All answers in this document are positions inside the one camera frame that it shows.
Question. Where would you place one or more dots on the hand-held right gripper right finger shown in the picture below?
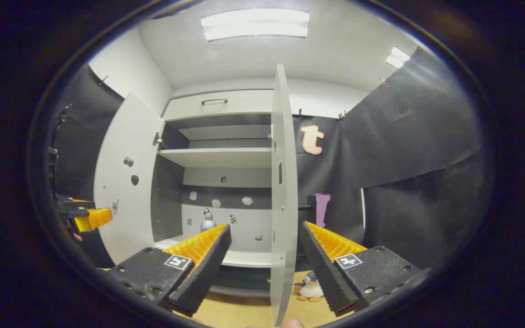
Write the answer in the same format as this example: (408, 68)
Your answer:
(324, 269)

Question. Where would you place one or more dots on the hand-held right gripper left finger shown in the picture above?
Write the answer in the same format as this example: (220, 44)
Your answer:
(208, 269)

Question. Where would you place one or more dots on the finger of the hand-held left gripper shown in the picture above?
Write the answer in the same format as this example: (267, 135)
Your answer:
(78, 204)
(98, 217)

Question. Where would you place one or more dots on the white cabinet door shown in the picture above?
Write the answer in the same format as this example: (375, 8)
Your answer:
(284, 205)
(126, 218)

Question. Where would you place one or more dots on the silver bottle with colourful label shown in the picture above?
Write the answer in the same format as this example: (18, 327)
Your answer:
(208, 224)

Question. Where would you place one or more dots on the white and grey cabinet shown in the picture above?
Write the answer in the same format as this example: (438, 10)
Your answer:
(221, 157)

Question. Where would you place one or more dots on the penguin plush toy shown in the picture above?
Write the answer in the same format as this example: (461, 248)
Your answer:
(310, 289)

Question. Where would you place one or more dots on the black stand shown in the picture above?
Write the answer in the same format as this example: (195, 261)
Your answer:
(54, 157)

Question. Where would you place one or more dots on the black backdrop cloth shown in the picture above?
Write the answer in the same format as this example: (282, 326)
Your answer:
(404, 136)

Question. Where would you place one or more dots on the small ceiling light panel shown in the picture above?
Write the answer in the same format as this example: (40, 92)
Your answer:
(397, 57)

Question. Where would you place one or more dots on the large ceiling light panel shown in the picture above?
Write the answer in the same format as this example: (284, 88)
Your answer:
(255, 25)

